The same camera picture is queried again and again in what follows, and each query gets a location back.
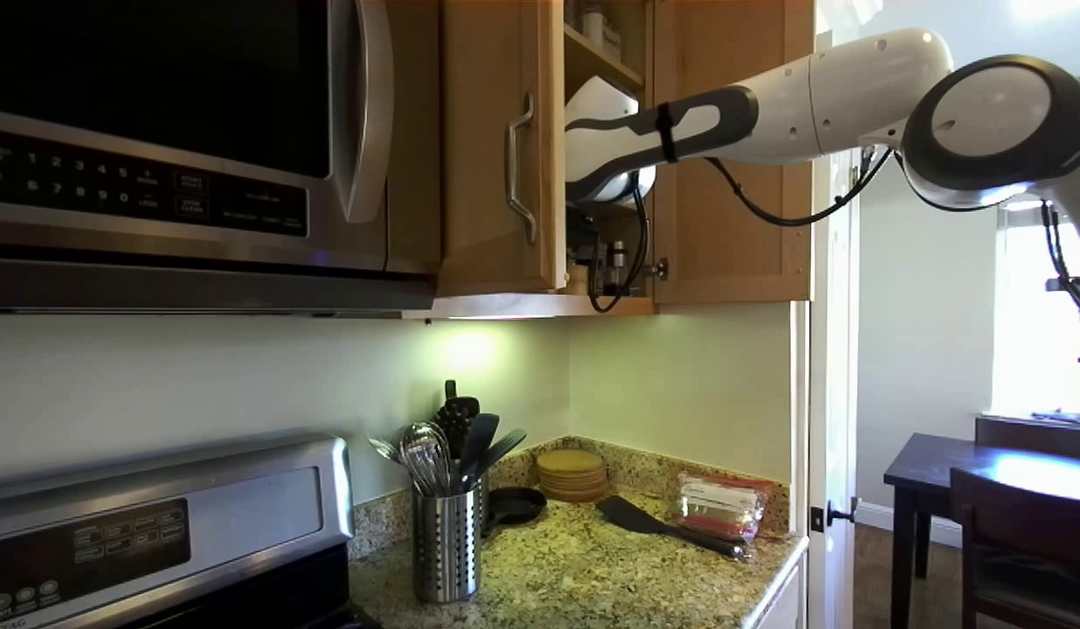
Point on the red plastic food package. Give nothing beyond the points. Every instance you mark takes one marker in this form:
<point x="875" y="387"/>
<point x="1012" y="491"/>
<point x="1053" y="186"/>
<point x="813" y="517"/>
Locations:
<point x="719" y="508"/>

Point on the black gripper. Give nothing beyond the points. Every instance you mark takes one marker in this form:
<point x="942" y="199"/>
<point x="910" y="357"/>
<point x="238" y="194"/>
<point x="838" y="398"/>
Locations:
<point x="603" y="247"/>

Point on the small black pan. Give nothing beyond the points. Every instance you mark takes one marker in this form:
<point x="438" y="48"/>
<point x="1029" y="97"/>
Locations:
<point x="515" y="504"/>

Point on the dark wooden chair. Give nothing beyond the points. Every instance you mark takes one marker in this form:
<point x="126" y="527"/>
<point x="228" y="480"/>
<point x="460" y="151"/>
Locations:
<point x="1017" y="555"/>

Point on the black spatula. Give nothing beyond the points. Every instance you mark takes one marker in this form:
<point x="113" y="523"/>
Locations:
<point x="627" y="514"/>

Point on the dark wooden dining table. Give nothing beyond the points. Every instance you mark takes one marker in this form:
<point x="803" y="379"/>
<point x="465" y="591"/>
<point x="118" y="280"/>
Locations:
<point x="919" y="480"/>

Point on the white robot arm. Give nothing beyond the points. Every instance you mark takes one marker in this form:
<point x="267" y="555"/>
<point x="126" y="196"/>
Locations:
<point x="968" y="137"/>

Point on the stack of round cork coasters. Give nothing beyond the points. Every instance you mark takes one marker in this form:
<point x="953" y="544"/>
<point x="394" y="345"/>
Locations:
<point x="571" y="473"/>

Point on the wooden cupboard door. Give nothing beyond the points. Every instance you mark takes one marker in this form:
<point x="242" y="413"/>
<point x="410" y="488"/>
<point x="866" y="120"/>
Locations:
<point x="502" y="147"/>
<point x="714" y="250"/>

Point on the steel utensil holder near stove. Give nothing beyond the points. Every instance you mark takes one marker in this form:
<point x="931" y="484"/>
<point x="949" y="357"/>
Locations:
<point x="444" y="544"/>

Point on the stainless microwave oven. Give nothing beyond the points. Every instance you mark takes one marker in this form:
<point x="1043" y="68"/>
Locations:
<point x="217" y="156"/>

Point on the stainless gas stove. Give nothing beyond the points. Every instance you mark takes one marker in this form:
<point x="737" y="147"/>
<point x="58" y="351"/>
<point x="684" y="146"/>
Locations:
<point x="235" y="536"/>

